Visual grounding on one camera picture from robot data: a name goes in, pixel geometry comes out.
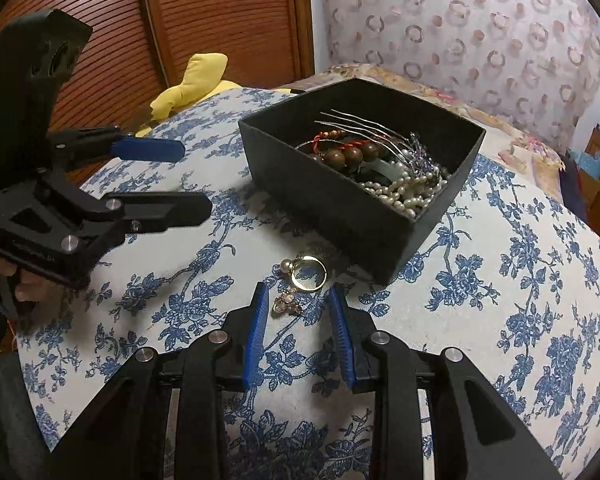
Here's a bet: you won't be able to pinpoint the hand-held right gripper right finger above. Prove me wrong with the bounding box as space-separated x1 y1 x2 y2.
327 285 563 480

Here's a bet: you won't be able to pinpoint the gold ring with charms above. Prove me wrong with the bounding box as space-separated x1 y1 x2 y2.
272 254 329 317

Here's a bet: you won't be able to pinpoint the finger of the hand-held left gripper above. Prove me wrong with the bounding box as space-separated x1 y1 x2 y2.
61 191 214 257
47 127 186 169

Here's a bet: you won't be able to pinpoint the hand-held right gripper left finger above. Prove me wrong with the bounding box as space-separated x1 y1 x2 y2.
45 282 271 480

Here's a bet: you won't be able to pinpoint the white pearl necklace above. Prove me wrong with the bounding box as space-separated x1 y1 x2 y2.
356 147 452 219

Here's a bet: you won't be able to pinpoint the person's left hand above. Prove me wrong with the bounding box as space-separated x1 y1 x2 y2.
15 267 49 314

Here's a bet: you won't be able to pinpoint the black felt box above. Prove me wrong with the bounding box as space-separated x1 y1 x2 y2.
237 77 487 287

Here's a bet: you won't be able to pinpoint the ring patterned curtain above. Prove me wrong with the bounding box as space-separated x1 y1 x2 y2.
307 0 600 157

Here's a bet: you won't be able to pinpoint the brown wooden bead bracelet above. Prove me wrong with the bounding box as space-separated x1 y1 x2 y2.
321 141 382 173

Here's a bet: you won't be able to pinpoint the silver hair comb purple flowers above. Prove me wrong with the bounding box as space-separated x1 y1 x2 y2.
314 108 452 177

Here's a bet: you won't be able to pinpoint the red braided cord bracelet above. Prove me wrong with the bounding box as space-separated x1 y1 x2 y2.
309 129 367 154

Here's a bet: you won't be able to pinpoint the green jade bangle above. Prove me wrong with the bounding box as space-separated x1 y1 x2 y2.
357 159 402 182

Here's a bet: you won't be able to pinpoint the yellow plush toy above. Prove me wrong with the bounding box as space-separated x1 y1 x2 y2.
134 52 302 139

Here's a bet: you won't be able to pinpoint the blue floral tablecloth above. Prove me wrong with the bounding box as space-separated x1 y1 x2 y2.
17 87 600 480

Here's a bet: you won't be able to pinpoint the blue paper bag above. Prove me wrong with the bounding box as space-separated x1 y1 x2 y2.
566 147 600 182

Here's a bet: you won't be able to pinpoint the wooden louvered wardrobe door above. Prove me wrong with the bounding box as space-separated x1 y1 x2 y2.
0 0 317 187

